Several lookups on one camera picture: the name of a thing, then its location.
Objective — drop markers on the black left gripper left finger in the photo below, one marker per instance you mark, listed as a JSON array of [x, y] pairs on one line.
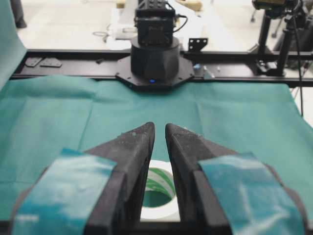
[[90, 192]]

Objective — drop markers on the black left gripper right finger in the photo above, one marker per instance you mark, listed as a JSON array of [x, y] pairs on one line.
[[197, 201]]

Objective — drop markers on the white duct tape roll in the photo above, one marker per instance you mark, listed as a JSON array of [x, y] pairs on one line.
[[160, 202]]

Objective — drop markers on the green table cloth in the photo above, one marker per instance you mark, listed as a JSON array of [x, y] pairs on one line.
[[41, 116]]

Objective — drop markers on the black flat plate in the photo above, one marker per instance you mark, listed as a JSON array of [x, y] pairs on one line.
[[32, 61], [51, 63]]

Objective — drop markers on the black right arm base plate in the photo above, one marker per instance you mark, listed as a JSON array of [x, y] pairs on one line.
[[140, 83]]

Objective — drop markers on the black aluminium frame rail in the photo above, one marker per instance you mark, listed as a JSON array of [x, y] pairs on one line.
[[209, 66]]

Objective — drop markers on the black corner bracket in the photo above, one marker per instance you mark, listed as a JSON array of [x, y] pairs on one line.
[[197, 44]]

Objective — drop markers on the black camera tripod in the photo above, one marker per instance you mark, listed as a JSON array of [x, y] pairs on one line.
[[296, 16]]

